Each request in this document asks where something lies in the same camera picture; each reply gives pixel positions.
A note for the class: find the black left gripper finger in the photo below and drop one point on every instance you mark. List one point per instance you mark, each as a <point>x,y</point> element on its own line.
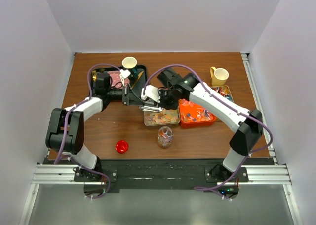
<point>135,102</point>
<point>130,88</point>

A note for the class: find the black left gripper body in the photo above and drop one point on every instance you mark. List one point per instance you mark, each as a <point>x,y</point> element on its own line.
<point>125,98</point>

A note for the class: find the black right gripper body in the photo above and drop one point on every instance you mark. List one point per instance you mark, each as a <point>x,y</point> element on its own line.
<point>170,100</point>

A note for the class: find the brown tin of gummies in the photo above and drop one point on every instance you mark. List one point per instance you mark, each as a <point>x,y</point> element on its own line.
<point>165,117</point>

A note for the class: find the orange tin of lollipops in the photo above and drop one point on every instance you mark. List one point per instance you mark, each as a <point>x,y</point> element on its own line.
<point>194,115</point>

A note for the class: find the gold tin of lollipops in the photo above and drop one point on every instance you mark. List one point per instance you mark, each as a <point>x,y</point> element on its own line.
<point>224,91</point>

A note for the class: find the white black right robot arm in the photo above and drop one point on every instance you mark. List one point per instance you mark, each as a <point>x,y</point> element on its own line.
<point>246,125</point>

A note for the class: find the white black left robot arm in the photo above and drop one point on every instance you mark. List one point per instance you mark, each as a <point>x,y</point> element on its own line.
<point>65,133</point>

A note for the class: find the black rectangular tray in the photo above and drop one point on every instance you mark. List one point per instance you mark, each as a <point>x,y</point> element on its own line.
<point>106,84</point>

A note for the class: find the pink polka dot plate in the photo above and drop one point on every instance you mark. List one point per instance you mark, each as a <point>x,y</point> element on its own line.
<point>116,80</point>

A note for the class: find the gold knife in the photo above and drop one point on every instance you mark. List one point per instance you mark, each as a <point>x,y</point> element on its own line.
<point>139,76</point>

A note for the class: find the dark green white mug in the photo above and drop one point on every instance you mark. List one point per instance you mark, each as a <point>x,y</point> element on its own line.
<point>130,63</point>

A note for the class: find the gold fork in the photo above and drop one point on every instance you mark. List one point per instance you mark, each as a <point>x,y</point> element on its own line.
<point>94,75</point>

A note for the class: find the clear glass jar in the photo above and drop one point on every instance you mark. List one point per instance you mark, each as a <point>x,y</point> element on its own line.
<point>165,137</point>

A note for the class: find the red jar lid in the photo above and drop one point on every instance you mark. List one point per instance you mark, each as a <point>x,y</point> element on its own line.
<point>121,146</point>

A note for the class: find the yellow mug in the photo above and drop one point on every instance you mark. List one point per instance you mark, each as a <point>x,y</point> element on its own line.
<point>219,76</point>

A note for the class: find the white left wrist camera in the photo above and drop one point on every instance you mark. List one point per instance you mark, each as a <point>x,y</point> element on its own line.
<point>124,76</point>

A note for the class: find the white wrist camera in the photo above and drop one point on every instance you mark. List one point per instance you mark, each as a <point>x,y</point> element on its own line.
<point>124,76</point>
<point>150,92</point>

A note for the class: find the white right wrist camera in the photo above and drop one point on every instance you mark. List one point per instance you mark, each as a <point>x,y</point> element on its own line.
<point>150,92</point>

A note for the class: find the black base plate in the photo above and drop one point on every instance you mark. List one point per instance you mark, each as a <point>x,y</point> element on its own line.
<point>161,174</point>

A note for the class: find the aluminium frame rail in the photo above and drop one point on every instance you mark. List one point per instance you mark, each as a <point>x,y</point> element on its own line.
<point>257,174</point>

